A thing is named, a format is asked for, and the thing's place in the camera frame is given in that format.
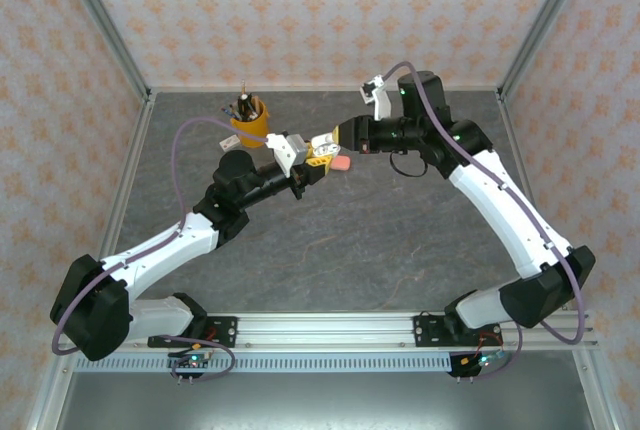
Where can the pink earbud charging case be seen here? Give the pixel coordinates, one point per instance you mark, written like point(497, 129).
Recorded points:
point(342, 164)

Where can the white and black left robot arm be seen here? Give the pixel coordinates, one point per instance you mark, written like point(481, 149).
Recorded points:
point(90, 310)

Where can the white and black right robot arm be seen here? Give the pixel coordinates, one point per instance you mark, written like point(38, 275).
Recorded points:
point(505, 215)

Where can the small white printed card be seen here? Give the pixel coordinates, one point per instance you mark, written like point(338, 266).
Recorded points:
point(228, 143)

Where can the orange pen holder cup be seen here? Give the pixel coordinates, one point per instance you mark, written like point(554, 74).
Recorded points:
point(250, 132)

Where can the blue pen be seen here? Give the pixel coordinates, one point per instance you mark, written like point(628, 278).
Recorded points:
point(231, 111)

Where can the flat wooden ruler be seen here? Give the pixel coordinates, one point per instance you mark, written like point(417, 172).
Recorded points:
point(256, 107)

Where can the black marker pen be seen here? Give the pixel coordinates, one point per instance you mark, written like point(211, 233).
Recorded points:
point(245, 104)

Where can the small green-lit circuit board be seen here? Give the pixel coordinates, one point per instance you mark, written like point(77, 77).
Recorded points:
point(192, 361)
point(480, 361)

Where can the grey metal shelf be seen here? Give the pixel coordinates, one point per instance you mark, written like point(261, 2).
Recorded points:
point(320, 405)

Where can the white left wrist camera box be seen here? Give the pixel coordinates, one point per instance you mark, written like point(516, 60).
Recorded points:
point(287, 150)

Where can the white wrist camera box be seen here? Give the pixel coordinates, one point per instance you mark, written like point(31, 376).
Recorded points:
point(287, 150)
point(381, 100)

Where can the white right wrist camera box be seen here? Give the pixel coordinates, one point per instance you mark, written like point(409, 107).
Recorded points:
point(381, 100)

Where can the aluminium table edge rail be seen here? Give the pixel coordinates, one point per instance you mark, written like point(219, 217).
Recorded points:
point(517, 140)
point(137, 140)
point(325, 88)

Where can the aluminium frame post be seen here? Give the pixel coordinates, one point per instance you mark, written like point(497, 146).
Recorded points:
point(546, 20)
point(104, 20)
point(597, 400)
point(47, 400)

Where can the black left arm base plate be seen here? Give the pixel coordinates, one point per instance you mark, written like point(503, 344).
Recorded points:
point(225, 332)

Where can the aluminium mounting rail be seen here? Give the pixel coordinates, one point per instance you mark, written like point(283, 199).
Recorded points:
point(325, 332)

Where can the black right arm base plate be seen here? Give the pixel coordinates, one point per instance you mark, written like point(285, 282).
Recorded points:
point(425, 332)

